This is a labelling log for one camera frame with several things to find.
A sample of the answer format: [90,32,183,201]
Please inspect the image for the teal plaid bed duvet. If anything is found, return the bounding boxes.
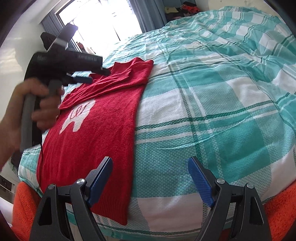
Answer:
[17,5,296,241]

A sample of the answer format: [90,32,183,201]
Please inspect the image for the person's left hand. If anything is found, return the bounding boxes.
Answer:
[1,78,64,168]

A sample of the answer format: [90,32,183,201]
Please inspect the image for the red sweater with white rabbit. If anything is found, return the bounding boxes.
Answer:
[37,57,154,225]

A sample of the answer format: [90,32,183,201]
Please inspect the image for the clothes pile by headboard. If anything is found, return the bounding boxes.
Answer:
[164,1,201,22]

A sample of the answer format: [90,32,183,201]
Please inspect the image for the orange fleece trousers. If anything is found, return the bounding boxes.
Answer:
[11,182,41,241]

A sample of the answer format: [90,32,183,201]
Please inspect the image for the blue curtain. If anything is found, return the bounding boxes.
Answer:
[129,0,167,33]
[41,11,81,52]

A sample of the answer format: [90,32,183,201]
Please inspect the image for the blue left curtain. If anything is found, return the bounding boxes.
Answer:
[41,11,81,52]

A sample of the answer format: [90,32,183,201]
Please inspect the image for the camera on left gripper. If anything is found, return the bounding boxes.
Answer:
[47,23,78,52]

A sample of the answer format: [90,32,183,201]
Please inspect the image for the blue right curtain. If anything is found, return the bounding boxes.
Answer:
[129,0,167,33]

